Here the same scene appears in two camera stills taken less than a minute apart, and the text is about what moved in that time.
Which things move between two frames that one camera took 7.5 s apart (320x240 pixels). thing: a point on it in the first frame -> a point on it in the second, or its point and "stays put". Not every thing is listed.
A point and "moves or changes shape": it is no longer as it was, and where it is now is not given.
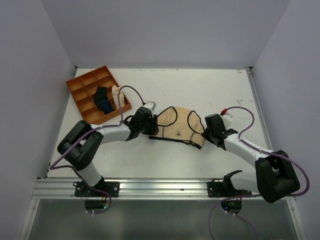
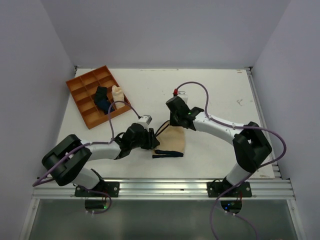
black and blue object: (101, 94) stays put
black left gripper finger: (155, 130) -> (153, 142)
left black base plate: (112, 188) stays put
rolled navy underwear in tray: (106, 105) stays put
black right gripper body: (207, 134) -> (174, 119)
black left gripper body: (147, 128) -> (142, 142)
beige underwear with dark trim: (180, 124) moves or changes shape
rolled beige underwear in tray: (115, 92) stays put
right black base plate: (222, 189) stays put
